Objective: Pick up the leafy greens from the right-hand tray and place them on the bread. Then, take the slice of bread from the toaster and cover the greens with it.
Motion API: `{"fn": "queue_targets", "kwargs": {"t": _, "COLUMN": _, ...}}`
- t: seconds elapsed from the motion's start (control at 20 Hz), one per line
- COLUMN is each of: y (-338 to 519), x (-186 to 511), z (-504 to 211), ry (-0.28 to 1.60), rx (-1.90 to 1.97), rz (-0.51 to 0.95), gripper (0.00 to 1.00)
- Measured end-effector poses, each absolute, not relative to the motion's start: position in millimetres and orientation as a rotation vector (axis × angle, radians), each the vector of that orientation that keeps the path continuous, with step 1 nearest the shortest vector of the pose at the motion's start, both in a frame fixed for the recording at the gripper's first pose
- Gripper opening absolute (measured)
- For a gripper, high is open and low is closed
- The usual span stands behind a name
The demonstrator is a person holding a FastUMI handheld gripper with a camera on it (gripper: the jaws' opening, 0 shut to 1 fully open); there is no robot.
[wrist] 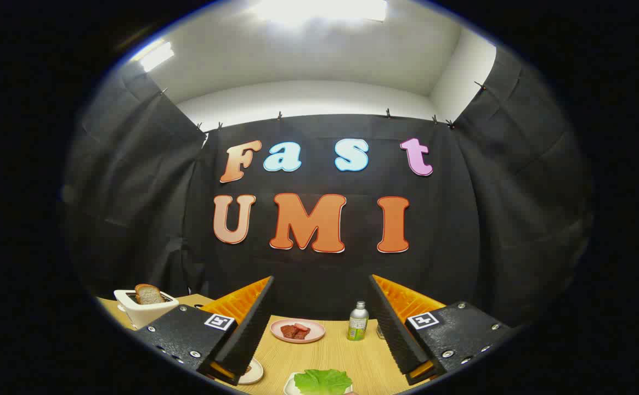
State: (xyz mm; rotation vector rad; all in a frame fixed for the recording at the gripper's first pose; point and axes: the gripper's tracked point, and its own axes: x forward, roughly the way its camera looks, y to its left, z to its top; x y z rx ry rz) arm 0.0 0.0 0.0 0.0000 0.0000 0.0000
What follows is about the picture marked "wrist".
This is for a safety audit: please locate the small ceiling light panel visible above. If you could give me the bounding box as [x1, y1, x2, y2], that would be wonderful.
[138, 41, 176, 72]

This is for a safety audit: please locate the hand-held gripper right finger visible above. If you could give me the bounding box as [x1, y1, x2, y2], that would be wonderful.
[367, 274, 513, 386]

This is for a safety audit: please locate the green drink bottle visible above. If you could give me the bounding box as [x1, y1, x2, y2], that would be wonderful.
[347, 301, 369, 341]

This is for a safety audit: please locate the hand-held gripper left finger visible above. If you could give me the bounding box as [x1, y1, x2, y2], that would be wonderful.
[133, 276, 276, 386]

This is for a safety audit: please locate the white toaster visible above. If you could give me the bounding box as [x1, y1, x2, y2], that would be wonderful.
[114, 289, 180, 330]

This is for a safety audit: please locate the black backdrop cloth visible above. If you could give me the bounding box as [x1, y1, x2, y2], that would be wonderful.
[61, 47, 594, 330]

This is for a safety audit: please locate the green lettuce leaf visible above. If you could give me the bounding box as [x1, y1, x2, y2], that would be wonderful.
[294, 369, 353, 395]

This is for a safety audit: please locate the large ceiling light panel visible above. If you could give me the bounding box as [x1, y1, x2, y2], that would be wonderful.
[253, 0, 388, 22]

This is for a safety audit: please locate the white round plate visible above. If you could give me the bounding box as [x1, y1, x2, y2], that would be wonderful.
[238, 358, 264, 385]

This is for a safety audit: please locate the toasted white bread slice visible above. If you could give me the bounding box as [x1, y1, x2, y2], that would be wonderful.
[135, 284, 166, 306]

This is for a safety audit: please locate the white rounded square plate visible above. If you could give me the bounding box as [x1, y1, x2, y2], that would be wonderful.
[284, 372, 354, 395]

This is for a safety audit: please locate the pink plate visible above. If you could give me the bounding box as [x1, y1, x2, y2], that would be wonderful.
[270, 319, 326, 344]

